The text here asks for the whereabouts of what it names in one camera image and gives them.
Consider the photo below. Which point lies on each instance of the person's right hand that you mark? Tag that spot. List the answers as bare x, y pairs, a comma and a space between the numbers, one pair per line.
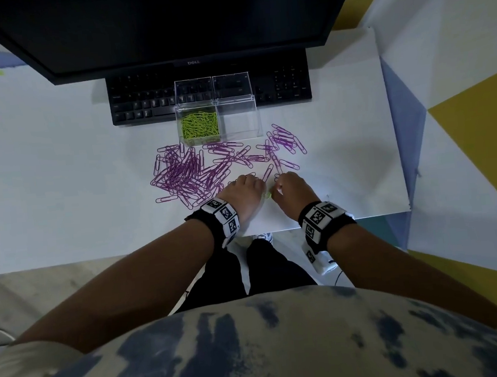
294, 193

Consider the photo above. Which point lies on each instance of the person's left hand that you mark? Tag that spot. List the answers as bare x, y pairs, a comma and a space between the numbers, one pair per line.
245, 197

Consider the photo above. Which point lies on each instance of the single green paper clip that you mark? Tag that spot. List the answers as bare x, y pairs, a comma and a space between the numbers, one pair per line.
268, 194

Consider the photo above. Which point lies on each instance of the heap of purple paper clips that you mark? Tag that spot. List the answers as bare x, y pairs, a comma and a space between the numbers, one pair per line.
182, 174

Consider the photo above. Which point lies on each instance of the heap of green paper clips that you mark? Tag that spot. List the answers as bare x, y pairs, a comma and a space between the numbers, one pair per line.
199, 125

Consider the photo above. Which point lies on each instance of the person's left forearm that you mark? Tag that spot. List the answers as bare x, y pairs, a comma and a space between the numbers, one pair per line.
123, 292

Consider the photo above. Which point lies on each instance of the person's right forearm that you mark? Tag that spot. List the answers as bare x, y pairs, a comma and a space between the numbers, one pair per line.
412, 280

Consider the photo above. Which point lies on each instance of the person's right white shoe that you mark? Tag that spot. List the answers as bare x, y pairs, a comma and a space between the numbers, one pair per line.
263, 238

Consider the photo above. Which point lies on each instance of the person's black trousers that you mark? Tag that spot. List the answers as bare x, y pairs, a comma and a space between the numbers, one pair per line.
277, 274

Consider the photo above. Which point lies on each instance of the person's tie-dye shirt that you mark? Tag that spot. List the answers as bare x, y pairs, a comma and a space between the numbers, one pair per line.
267, 349

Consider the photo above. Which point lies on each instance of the black right wristband with markers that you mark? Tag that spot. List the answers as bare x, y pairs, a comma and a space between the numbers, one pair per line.
342, 223

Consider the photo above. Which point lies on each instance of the black keyboard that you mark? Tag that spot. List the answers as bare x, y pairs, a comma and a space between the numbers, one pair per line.
137, 105

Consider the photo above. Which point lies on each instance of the black computer monitor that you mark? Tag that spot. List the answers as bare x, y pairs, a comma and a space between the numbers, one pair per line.
151, 21

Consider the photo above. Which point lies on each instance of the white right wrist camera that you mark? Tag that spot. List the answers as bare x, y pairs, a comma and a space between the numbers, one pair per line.
320, 264

